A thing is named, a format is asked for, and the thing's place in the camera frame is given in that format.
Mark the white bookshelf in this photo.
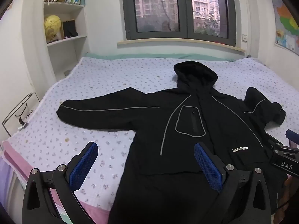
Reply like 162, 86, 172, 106
21, 0, 89, 99

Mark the white framed sign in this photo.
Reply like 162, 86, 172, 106
1, 92, 40, 136

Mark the wall map poster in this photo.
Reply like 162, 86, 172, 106
272, 0, 298, 55

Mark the black picture frame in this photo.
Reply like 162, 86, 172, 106
61, 20, 78, 38

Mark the yellow globe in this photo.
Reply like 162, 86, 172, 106
44, 15, 61, 43

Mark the pink mattress sheet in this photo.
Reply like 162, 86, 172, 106
0, 141, 111, 224

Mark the person's right hand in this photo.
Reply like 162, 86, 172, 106
284, 176, 299, 197

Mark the floral quilted bedspread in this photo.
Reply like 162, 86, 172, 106
3, 57, 298, 210

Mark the white wall socket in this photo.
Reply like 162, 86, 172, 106
242, 34, 247, 43

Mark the black hooded jacket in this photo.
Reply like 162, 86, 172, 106
57, 61, 287, 223

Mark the wooden window sill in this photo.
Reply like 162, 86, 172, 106
116, 38, 246, 54

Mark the dark framed window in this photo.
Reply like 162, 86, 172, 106
123, 0, 236, 46

